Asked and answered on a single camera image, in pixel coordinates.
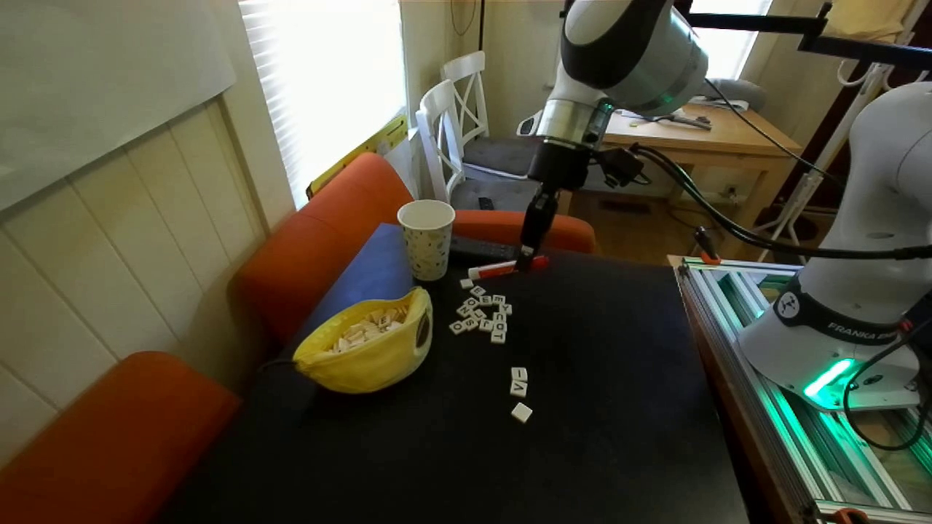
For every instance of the red white marker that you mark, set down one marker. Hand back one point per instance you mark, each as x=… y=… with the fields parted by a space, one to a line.
x=513 y=267

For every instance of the black hand tool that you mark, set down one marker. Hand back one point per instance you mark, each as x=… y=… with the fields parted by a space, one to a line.
x=690 y=120

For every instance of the white wooden chair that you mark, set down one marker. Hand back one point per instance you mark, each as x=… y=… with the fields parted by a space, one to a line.
x=471 y=90

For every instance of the small white letter tile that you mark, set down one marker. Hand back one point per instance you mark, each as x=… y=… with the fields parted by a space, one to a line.
x=524 y=412
x=521 y=389
x=455 y=326
x=478 y=293
x=500 y=335
x=471 y=306
x=521 y=373
x=506 y=310
x=486 y=320
x=468 y=284

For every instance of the yellow green flat board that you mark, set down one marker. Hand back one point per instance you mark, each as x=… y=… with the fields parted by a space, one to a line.
x=355 y=162

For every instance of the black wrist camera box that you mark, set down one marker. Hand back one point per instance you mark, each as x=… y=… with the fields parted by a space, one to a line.
x=618 y=165

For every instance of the white stand legs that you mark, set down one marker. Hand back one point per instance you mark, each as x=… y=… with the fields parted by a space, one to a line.
x=805 y=185

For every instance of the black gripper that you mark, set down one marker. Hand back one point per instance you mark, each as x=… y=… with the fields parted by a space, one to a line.
x=558 y=165

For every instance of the white dotted paper cup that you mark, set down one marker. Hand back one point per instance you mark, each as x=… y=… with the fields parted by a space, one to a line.
x=426 y=242

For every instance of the black metal frame beam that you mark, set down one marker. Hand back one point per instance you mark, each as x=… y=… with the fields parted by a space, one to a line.
x=854 y=45

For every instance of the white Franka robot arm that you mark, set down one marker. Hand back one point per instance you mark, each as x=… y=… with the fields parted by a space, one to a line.
x=876 y=223

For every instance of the blue cushion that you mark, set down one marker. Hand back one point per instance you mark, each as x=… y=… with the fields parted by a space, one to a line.
x=374 y=278

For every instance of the light wooden table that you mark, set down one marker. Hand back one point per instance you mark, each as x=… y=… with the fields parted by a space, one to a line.
x=739 y=147

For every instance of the grey bundle on table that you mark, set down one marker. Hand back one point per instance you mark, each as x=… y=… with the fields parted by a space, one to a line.
x=729 y=90

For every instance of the orange upholstered armchair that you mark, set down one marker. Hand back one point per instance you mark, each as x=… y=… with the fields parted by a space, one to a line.
x=323 y=242
x=106 y=438

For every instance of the white window blind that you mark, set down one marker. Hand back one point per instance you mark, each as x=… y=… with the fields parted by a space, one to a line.
x=330 y=89

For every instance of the black side table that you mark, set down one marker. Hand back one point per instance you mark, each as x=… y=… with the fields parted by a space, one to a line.
x=602 y=409

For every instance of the yellow banana shaped pouch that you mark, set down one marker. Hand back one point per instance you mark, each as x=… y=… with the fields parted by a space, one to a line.
x=374 y=360

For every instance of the aluminium rail base plate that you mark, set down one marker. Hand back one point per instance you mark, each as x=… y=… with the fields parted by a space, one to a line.
x=777 y=425

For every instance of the white chair with grey seat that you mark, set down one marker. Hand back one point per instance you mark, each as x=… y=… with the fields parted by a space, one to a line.
x=441 y=134

